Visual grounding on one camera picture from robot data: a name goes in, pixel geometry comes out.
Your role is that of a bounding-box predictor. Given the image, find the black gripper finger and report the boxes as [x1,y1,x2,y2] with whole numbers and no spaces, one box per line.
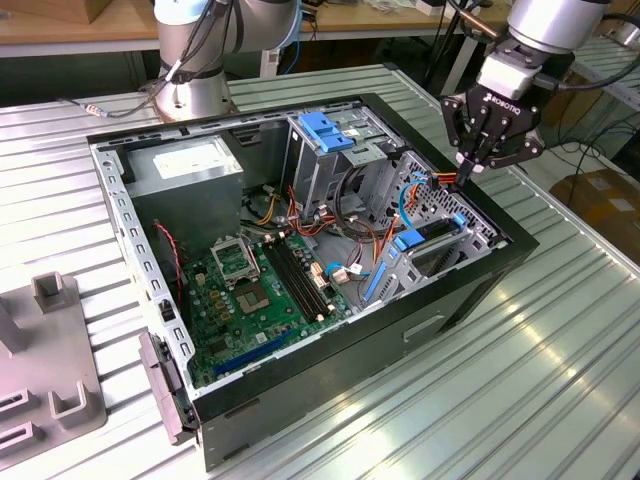
[441,95,475,187]
[463,111,546,187]

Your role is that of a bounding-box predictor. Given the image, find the orange red yellow power wire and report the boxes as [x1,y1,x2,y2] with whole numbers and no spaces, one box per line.
[372,169,467,266]

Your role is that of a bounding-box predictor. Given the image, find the hard disk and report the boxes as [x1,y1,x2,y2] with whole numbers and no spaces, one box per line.
[363,212,470,305]

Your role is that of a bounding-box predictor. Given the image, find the perforated metal disk bay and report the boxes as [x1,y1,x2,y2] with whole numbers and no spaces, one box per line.
[359,149,509,311]

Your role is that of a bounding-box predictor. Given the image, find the cardboard box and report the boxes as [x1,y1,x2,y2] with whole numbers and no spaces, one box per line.
[549,168,640,251]

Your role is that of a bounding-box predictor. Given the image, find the long wooden desk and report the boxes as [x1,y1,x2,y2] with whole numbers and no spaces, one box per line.
[0,0,516,59]

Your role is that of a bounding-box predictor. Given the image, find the blue plastic drive latch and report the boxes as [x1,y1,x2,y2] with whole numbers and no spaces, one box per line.
[297,112,355,155]

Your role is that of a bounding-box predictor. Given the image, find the grey optical drive cage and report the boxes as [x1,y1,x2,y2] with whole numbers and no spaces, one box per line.
[279,104,406,226]

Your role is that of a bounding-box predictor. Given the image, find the black RAM slot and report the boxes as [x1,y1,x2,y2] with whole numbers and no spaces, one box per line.
[269,242,319,322]
[281,239,331,317]
[275,241,325,319]
[263,243,313,324]

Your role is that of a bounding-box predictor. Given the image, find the metal socket cover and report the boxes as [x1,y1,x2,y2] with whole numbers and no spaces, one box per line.
[209,235,262,289]

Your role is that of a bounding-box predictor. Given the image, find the CPU socket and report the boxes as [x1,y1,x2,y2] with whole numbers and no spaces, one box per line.
[234,283,274,316]

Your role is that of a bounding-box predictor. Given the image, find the black open PC case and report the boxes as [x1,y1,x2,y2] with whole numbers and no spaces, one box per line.
[85,92,540,472]

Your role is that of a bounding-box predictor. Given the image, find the grey power supply unit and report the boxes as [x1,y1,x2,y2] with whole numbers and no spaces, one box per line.
[122,134,246,261]

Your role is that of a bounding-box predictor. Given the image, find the green motherboard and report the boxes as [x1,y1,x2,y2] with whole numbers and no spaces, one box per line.
[179,232,361,389]

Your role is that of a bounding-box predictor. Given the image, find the blue expansion slot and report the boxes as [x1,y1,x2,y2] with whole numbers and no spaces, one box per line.
[214,329,296,376]

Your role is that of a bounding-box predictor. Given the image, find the black case fan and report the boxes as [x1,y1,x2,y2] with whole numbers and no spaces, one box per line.
[149,219,194,329]

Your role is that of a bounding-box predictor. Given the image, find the grey parts rack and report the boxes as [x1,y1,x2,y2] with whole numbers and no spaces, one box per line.
[0,269,109,459]

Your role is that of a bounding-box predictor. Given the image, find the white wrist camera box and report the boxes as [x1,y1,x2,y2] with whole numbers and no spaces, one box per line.
[476,49,544,100]

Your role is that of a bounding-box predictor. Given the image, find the blue data wire black plug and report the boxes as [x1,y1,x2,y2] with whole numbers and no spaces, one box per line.
[392,172,432,236]

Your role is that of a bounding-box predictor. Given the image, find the dark round cable loop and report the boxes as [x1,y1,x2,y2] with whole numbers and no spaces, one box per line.
[333,167,382,237]

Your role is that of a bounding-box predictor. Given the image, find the red yellow wire bundle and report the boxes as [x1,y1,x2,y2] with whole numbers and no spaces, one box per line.
[242,184,396,261]

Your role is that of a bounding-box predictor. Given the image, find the light blue wire pink plug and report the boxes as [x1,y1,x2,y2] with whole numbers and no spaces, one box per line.
[323,262,372,285]

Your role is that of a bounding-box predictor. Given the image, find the red black fan wire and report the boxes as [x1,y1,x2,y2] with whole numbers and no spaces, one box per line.
[152,222,186,311]

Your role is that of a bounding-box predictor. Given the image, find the grey cable with metal plug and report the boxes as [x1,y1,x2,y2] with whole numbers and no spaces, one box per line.
[57,97,166,121]

